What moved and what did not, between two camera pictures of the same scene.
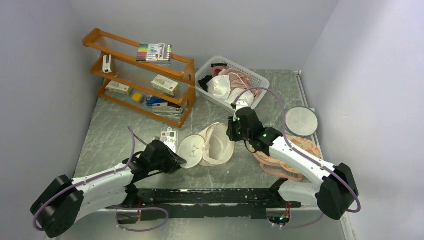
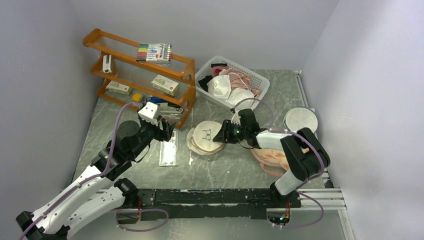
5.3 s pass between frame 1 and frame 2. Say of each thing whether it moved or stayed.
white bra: stayed
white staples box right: stayed
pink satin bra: stayed
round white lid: stayed
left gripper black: moved
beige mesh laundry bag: moved
